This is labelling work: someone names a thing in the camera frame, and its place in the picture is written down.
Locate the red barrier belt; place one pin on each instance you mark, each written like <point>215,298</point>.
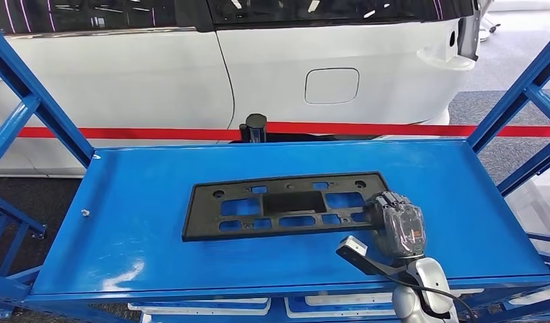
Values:
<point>123,133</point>

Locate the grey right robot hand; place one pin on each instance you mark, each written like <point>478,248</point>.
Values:
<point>399,227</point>

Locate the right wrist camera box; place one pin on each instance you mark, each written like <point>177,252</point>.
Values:
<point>355,245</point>

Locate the black plastic plate bracket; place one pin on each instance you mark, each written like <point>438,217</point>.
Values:
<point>203,223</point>

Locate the white plastic crate stack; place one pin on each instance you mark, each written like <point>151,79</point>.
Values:
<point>538,209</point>

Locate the white car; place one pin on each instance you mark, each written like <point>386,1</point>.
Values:
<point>123,89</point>

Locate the black stanchion post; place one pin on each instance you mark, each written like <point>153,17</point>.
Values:
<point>256,127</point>

